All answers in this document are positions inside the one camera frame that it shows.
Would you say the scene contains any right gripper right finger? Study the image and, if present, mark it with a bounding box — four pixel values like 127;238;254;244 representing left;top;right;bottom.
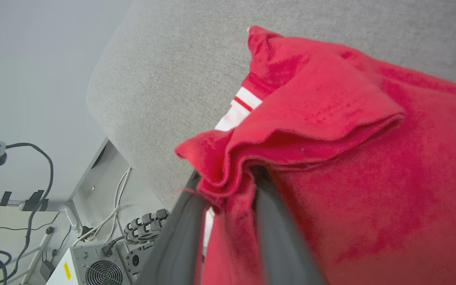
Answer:
251;165;326;285

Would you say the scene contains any red white sports garment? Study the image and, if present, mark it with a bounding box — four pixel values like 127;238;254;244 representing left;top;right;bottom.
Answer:
174;25;456;285

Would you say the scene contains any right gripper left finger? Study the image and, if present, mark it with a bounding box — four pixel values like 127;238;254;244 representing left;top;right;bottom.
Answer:
136;171;209;285

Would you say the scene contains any black grey cable connector bundle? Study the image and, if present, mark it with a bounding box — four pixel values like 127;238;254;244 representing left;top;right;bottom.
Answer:
123;209;170;244

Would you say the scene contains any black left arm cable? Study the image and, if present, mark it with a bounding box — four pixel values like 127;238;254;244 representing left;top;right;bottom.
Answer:
0;142;54;284

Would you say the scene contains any grey box with round socket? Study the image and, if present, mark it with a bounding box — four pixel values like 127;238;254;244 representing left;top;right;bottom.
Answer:
123;241;156;284

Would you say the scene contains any grey metal side panel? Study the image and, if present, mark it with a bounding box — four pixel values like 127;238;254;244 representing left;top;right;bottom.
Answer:
67;138;173;254

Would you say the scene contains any white cable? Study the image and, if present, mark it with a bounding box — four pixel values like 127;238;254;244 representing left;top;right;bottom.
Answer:
72;165;133;246
105;174;130;243

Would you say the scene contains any grey fabric covered table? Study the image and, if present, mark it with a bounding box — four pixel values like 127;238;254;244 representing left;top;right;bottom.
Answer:
86;0;456;212

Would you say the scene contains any grey fan power supply box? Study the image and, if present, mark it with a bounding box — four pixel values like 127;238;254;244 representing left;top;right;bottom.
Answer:
46;241;133;285

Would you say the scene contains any black power plug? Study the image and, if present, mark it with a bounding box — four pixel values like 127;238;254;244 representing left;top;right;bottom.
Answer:
101;236;126;258

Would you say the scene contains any white metal frame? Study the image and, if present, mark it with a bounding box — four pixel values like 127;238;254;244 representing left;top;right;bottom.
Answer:
0;189;83;285

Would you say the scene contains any thin black floor cable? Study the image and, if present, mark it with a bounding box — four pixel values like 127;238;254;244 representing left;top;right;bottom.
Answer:
0;213;61;235

